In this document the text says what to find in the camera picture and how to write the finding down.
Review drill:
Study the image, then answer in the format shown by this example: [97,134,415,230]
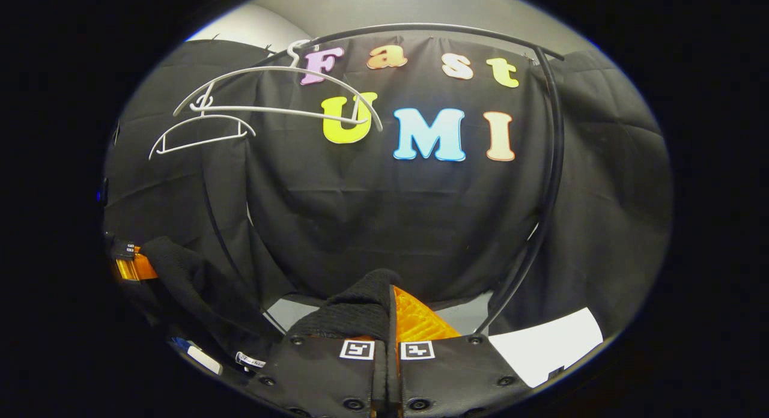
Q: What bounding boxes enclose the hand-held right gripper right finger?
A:
[394,286,532,418]

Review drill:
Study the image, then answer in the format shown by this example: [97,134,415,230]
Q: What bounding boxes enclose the small white blue object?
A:
[173,337,224,375]

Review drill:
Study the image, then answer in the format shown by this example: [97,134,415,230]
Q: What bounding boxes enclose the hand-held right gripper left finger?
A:
[248,334,388,418]

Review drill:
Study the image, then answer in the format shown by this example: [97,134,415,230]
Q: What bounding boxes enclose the white plastic hanger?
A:
[148,94,257,160]
[173,40,384,133]

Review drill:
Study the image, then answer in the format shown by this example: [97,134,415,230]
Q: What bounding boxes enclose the black metal clothes rack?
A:
[201,23,567,336]

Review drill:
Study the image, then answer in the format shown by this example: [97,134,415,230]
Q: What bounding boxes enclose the black knit garment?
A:
[139,236,402,377]

